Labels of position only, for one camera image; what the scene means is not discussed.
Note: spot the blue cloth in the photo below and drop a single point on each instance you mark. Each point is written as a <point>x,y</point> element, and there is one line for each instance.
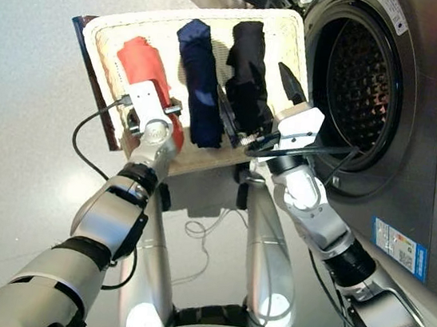
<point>201,80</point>

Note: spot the blue energy label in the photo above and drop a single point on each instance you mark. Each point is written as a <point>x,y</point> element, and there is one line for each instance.
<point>398,249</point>

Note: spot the pale woven basket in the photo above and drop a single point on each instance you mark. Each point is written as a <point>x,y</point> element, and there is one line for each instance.
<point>160,27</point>

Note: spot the dark brown stool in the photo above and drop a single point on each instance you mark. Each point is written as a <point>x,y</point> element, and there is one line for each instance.
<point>91,86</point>

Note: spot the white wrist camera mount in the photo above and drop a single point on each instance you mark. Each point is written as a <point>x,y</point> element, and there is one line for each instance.
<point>148,99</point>
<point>300,126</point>

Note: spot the silver robot leg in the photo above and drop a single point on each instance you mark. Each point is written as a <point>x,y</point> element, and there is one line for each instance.
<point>270,259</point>
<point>153,263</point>

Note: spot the black cloth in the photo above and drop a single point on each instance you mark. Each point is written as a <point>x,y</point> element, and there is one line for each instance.
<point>248,70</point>

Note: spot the grey washing machine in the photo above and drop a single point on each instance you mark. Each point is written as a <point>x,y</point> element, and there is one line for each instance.
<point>419,137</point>

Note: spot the red cloth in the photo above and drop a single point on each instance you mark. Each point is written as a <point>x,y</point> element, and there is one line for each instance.
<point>143,65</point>

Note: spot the white text sticker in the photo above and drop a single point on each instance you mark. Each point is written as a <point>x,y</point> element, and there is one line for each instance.
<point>393,13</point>

